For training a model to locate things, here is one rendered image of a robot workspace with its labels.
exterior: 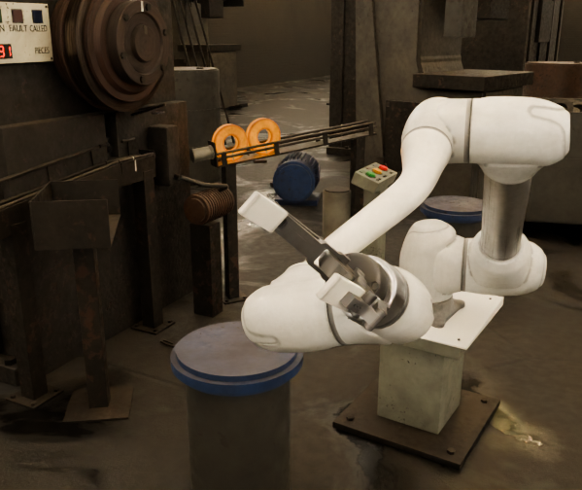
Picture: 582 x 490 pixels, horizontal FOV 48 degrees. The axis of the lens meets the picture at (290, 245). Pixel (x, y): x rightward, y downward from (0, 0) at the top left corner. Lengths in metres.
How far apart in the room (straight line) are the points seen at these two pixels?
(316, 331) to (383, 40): 4.05
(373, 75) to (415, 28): 0.44
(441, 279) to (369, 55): 3.21
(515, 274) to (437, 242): 0.22
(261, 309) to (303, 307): 0.07
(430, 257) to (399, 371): 0.37
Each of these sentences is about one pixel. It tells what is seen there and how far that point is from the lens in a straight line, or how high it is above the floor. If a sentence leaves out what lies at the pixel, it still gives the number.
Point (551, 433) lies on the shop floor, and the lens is 2.22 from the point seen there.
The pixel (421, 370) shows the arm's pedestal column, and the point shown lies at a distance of 1.99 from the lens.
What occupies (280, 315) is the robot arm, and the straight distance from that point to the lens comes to 0.98.
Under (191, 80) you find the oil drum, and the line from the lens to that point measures 5.17.
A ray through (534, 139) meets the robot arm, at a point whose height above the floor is 0.96.
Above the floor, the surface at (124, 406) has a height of 0.01.
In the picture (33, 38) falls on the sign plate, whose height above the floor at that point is 1.13.
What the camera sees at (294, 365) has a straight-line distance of 1.56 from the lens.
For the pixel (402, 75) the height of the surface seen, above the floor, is 0.87.
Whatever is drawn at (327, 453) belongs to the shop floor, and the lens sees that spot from 2.00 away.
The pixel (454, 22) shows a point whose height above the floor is 1.21.
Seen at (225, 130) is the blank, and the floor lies 0.76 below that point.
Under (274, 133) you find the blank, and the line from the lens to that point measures 2.91.
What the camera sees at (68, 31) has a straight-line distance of 2.35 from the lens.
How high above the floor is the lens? 1.15
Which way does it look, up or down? 18 degrees down
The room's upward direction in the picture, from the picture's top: straight up
